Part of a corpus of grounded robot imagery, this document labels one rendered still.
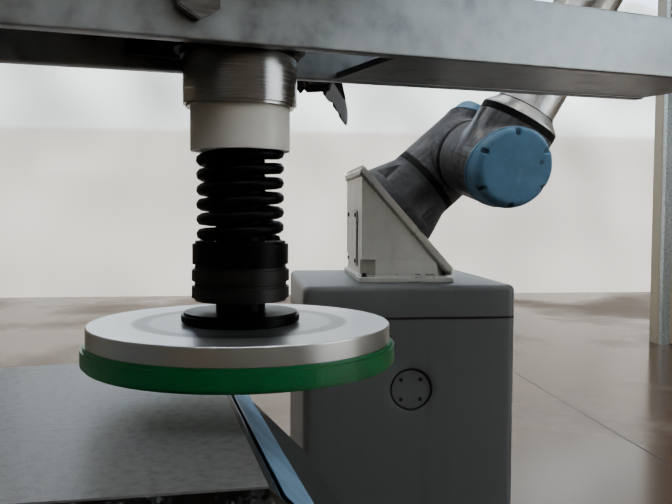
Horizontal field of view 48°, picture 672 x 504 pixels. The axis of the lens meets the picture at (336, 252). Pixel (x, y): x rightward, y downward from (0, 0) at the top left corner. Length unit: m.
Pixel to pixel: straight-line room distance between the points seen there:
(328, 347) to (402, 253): 1.01
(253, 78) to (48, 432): 0.26
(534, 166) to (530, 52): 0.80
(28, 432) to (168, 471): 0.12
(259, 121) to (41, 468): 0.25
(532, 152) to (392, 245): 0.31
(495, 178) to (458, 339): 0.30
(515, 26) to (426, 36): 0.08
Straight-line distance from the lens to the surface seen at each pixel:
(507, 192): 1.39
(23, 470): 0.44
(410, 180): 1.52
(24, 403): 0.59
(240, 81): 0.51
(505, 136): 1.36
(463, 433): 1.47
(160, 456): 0.44
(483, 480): 1.51
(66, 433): 0.50
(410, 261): 1.46
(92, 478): 0.42
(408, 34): 0.55
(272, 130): 0.52
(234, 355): 0.45
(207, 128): 0.52
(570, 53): 0.64
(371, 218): 1.45
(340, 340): 0.47
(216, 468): 0.42
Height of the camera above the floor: 0.98
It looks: 3 degrees down
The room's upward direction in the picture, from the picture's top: straight up
